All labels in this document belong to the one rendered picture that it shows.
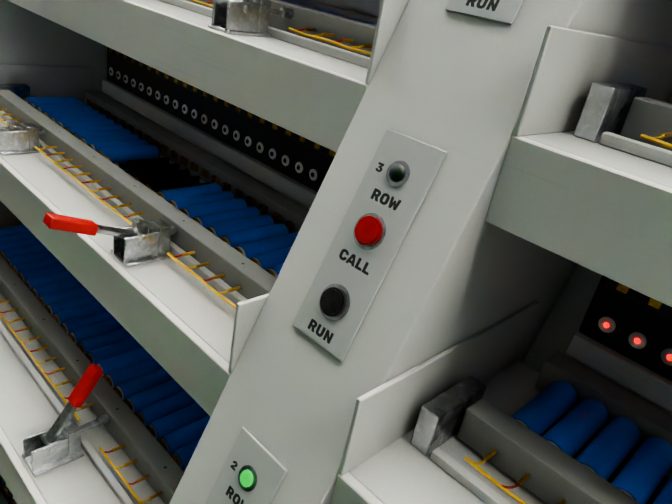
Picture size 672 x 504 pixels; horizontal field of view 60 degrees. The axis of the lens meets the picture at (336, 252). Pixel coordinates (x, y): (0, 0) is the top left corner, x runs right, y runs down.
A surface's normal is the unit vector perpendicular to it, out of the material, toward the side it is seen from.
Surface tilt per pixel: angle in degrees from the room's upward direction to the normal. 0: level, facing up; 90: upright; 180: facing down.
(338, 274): 90
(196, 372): 113
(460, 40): 90
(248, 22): 90
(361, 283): 90
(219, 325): 23
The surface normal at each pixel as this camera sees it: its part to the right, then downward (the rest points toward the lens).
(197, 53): -0.69, 0.19
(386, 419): 0.69, 0.42
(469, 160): -0.57, -0.17
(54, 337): 0.18, -0.89
